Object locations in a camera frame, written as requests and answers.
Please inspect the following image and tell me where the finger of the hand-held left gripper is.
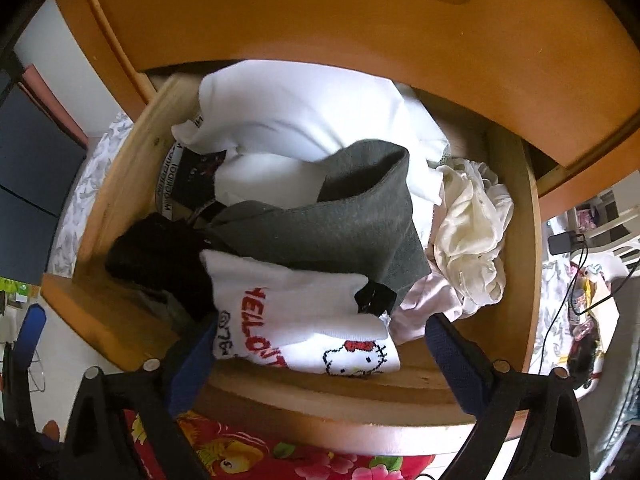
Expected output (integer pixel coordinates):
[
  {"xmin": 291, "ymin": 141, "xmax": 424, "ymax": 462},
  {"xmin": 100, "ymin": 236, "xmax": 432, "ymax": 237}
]
[{"xmin": 2, "ymin": 305, "xmax": 47, "ymax": 406}]

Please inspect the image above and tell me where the wooden nightstand drawer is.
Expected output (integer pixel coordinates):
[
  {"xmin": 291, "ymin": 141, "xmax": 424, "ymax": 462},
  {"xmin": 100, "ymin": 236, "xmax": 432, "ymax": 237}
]
[
  {"xmin": 40, "ymin": 72, "xmax": 543, "ymax": 453},
  {"xmin": 77, "ymin": 0, "xmax": 640, "ymax": 170}
]

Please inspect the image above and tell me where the green printed packet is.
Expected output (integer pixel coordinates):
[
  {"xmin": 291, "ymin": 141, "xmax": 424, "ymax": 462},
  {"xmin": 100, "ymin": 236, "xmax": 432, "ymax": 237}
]
[{"xmin": 0, "ymin": 276, "xmax": 41, "ymax": 307}]

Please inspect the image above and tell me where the red floral blanket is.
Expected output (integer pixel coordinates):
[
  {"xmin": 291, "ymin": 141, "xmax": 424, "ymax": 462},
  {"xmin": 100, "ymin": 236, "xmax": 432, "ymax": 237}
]
[{"xmin": 122, "ymin": 407, "xmax": 438, "ymax": 480}]

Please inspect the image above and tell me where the black lace underwear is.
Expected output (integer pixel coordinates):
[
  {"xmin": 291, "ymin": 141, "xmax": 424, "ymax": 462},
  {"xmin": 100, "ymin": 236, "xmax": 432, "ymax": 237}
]
[{"xmin": 105, "ymin": 212, "xmax": 216, "ymax": 321}]

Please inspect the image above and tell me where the cream satin garment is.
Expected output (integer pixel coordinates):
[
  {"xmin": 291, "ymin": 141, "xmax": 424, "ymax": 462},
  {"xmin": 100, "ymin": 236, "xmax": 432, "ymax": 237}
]
[{"xmin": 432, "ymin": 158, "xmax": 516, "ymax": 316}]

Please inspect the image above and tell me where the white shirt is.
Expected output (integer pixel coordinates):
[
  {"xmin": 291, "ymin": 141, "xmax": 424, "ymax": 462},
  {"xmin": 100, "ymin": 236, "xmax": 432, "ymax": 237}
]
[{"xmin": 171, "ymin": 59, "xmax": 451, "ymax": 211}]

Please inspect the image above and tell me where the black fuzzy cloth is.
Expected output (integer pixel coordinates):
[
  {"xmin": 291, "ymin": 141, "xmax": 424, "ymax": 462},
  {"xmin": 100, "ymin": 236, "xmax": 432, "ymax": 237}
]
[{"xmin": 570, "ymin": 330, "xmax": 608, "ymax": 391}]

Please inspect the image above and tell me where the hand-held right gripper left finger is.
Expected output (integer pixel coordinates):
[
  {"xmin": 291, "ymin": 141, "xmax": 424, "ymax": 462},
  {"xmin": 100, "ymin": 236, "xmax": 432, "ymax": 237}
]
[{"xmin": 60, "ymin": 327, "xmax": 217, "ymax": 480}]

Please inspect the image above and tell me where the pink garment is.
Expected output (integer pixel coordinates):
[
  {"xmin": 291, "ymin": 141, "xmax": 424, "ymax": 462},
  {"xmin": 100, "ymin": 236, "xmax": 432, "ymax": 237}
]
[{"xmin": 390, "ymin": 275, "xmax": 468, "ymax": 346}]

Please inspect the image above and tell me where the white lattice basket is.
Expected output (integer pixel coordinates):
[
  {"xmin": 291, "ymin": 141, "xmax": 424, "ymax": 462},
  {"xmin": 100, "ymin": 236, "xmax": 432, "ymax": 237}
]
[{"xmin": 597, "ymin": 195, "xmax": 640, "ymax": 266}]

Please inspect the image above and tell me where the pile of colourful trinkets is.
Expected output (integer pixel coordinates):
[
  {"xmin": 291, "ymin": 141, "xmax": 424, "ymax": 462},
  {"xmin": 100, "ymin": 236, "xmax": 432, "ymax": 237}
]
[{"xmin": 565, "ymin": 260, "xmax": 621, "ymax": 391}]

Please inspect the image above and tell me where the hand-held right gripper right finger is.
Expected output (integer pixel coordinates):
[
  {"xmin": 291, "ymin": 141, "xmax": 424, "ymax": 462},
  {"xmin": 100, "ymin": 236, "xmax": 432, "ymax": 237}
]
[{"xmin": 424, "ymin": 314, "xmax": 593, "ymax": 480}]

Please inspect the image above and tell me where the black charger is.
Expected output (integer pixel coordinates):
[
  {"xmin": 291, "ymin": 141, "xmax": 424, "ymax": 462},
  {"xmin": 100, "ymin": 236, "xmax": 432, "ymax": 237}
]
[{"xmin": 548, "ymin": 232, "xmax": 587, "ymax": 257}]

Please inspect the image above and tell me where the grey knit garment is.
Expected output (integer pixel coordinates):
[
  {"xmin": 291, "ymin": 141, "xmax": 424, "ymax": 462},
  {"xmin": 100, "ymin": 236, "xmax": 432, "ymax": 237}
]
[{"xmin": 200, "ymin": 140, "xmax": 431, "ymax": 306}]

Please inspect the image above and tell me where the dark briefs printed waistband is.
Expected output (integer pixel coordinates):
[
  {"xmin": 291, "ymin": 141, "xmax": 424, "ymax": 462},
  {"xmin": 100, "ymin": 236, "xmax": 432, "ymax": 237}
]
[{"xmin": 155, "ymin": 142, "xmax": 228, "ymax": 223}]

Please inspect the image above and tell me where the dark blue cabinet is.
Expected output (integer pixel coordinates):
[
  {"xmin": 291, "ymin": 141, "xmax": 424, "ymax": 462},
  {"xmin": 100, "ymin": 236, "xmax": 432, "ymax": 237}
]
[{"xmin": 0, "ymin": 67, "xmax": 91, "ymax": 286}]

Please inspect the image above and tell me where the pink panel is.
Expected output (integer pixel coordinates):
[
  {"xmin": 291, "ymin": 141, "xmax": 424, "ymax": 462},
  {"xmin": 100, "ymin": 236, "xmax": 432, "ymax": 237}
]
[{"xmin": 22, "ymin": 64, "xmax": 89, "ymax": 147}]

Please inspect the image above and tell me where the grey cushion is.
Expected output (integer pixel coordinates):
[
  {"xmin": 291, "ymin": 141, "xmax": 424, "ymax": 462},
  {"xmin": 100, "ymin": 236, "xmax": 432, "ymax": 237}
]
[{"xmin": 590, "ymin": 285, "xmax": 640, "ymax": 480}]

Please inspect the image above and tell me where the white cartoon print sock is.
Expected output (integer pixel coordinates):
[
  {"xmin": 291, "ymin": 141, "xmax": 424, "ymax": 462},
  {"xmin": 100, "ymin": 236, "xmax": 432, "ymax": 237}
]
[{"xmin": 200, "ymin": 250, "xmax": 403, "ymax": 376}]

